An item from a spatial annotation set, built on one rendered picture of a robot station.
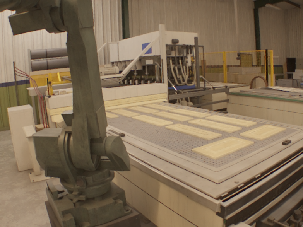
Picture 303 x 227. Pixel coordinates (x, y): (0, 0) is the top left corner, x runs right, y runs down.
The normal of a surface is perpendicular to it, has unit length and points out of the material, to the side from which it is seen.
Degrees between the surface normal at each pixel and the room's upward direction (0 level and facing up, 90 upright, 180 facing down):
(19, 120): 90
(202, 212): 90
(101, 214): 90
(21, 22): 113
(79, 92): 100
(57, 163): 90
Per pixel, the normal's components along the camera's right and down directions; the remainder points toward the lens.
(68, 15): -0.13, 0.38
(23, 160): 0.56, 0.14
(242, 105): -0.83, 0.15
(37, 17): -0.11, 0.58
